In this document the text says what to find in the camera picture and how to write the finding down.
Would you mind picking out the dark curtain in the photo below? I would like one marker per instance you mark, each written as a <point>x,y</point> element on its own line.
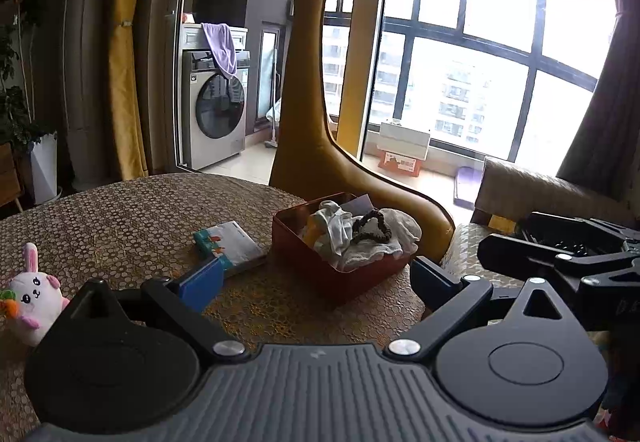
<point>607,96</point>

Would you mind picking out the tissue pack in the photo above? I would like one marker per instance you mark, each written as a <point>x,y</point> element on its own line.
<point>235,244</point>

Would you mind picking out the white planter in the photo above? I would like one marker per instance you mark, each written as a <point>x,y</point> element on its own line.
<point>44,169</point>

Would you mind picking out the white gauze cloth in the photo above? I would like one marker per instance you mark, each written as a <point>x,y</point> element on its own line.
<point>385,249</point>

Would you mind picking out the brown scrunchie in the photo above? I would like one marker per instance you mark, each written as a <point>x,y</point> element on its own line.
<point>357,227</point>

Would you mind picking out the purple floor mat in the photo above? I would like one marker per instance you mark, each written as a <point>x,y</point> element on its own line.
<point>466,187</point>

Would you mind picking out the yellow giraffe statue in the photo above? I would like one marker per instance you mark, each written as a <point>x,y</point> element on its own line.
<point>305,121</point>

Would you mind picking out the yellow curtain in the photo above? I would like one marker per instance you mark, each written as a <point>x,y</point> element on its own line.
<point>127,71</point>

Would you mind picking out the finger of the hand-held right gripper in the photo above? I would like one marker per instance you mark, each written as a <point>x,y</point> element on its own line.
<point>520,252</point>
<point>580,226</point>

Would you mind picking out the red cardboard box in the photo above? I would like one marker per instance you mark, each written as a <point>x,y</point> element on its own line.
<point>397,164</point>

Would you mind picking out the purple cloth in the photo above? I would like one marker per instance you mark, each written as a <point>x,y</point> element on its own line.
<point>222,51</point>

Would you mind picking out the green potted plant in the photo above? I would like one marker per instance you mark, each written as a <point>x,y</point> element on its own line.
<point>20,46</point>

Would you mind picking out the wooden dresser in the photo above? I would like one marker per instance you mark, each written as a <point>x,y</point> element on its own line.
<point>9,177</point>

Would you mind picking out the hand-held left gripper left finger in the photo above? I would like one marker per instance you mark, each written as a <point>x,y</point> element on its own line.
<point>202,284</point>

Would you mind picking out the white bunny plush toy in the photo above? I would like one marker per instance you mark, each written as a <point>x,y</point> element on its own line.
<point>35,294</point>

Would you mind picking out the white box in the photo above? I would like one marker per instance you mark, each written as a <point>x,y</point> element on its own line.
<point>405,141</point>

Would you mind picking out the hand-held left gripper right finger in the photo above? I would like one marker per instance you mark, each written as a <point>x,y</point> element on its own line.
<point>434,284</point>

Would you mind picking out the white washing machine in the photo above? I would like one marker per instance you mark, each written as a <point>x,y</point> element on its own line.
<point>215,121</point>

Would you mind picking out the covered standing air conditioner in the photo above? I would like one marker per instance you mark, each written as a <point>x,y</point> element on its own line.
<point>92,71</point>

